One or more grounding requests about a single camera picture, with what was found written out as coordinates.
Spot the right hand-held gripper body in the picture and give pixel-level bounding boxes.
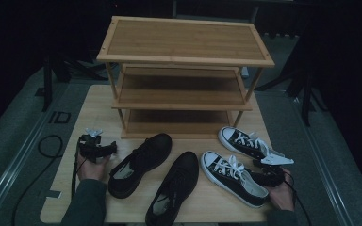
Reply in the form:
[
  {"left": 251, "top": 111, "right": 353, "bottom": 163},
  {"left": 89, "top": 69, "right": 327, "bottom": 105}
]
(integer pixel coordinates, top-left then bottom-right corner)
[{"left": 253, "top": 150, "right": 295, "bottom": 188}]

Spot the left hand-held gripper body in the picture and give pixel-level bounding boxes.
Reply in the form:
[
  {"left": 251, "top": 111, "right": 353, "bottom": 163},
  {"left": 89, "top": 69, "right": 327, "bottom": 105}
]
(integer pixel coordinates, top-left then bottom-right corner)
[{"left": 78, "top": 127, "right": 107, "bottom": 164}]

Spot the black lace-up shoe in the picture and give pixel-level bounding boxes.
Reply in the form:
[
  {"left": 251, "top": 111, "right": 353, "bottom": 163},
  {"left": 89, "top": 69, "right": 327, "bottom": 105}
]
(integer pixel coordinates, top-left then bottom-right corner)
[
  {"left": 144, "top": 151, "right": 200, "bottom": 226},
  {"left": 107, "top": 133, "right": 173, "bottom": 200}
]

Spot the black white-laced sneaker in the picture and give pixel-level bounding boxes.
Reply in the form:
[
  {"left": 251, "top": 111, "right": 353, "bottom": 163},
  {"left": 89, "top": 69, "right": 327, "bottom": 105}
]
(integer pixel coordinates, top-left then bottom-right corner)
[
  {"left": 200, "top": 150, "right": 270, "bottom": 209},
  {"left": 217, "top": 125, "right": 277, "bottom": 162}
]

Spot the wooden shoe rack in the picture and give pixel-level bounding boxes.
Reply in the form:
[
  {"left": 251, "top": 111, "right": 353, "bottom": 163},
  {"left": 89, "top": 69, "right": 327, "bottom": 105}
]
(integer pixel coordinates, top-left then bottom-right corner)
[{"left": 96, "top": 15, "right": 276, "bottom": 140}]

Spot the person's left hand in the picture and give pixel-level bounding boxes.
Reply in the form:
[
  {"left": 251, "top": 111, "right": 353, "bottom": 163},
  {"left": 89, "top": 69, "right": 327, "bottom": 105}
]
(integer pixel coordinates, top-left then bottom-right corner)
[{"left": 76, "top": 152, "right": 111, "bottom": 182}]

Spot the person's right hand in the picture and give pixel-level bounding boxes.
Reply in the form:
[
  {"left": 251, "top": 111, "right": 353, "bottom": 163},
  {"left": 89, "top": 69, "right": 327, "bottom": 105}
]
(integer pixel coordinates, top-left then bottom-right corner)
[{"left": 268, "top": 169, "right": 296, "bottom": 212}]

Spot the black metal stand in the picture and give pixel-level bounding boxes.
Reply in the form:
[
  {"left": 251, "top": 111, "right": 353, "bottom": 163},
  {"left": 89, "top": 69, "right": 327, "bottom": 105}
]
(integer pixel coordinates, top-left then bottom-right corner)
[
  {"left": 41, "top": 55, "right": 107, "bottom": 113},
  {"left": 255, "top": 67, "right": 329, "bottom": 127}
]

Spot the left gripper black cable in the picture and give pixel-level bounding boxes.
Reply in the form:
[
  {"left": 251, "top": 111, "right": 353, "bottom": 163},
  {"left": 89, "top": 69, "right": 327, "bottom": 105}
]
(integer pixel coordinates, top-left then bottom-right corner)
[{"left": 71, "top": 142, "right": 88, "bottom": 199}]

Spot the black floor cable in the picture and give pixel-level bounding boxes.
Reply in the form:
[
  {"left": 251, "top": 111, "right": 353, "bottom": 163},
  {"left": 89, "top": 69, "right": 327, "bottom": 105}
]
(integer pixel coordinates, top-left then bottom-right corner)
[{"left": 10, "top": 135, "right": 64, "bottom": 226}]

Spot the metal floor rail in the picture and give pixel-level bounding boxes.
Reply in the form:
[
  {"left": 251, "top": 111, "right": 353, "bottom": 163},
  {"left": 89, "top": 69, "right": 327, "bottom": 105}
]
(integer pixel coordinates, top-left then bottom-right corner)
[
  {"left": 290, "top": 93, "right": 357, "bottom": 226},
  {"left": 0, "top": 84, "right": 72, "bottom": 226}
]

